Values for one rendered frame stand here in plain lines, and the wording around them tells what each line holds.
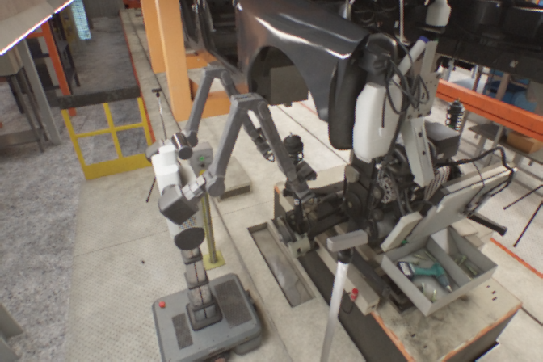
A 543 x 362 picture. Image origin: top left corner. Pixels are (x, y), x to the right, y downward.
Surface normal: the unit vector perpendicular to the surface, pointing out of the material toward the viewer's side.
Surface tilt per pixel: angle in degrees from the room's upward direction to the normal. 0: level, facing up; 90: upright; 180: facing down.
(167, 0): 90
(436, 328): 0
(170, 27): 90
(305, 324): 0
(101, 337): 0
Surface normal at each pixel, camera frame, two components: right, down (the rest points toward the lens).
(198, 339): 0.00, -0.85
